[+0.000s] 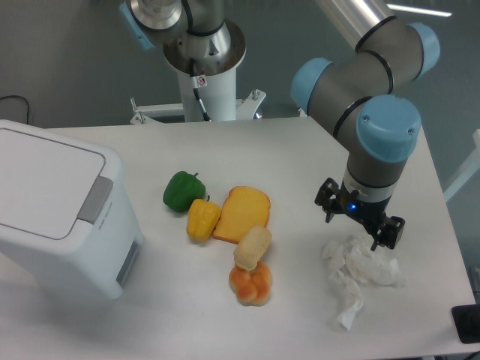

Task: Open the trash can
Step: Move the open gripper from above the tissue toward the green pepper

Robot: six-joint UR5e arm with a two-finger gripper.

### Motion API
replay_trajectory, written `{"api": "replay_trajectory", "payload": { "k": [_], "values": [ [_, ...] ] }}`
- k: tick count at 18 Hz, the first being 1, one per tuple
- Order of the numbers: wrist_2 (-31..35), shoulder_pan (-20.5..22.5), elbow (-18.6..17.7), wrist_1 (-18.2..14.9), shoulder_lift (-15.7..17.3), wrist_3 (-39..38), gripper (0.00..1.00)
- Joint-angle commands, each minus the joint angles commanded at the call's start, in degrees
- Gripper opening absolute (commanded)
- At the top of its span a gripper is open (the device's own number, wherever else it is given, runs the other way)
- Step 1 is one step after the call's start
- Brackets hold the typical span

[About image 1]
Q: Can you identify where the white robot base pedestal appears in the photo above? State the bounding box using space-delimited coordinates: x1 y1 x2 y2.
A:
130 19 266 125

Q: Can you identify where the crumpled white tissue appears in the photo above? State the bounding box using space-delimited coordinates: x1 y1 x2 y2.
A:
322 233 406 331

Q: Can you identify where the green bell pepper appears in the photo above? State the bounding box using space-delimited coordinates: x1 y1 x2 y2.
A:
163 170 206 213

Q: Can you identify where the pale bread block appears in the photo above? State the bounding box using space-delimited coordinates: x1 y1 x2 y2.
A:
233 225 272 271

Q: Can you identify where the orange toast slice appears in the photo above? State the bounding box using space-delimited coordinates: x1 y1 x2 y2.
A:
213 186 271 244

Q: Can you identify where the white trash can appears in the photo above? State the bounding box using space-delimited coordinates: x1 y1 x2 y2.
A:
1 120 144 299

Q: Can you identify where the black device at edge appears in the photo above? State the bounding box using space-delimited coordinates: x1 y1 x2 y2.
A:
451 304 479 344

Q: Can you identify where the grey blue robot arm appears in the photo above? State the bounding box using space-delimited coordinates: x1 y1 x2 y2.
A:
120 1 440 249

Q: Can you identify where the black floor cable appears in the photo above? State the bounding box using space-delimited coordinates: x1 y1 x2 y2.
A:
0 94 30 125

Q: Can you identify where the orange bread roll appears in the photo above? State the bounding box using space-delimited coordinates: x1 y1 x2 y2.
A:
229 261 272 306

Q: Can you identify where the yellow bell pepper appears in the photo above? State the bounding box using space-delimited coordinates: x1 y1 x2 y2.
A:
186 199 221 242

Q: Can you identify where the white frame at right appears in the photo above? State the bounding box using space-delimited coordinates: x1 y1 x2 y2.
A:
443 129 479 203

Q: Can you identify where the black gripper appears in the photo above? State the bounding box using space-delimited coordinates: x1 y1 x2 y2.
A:
314 178 406 251

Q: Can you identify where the black cable on pedestal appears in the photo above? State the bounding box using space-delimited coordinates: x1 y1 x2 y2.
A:
188 58 212 122

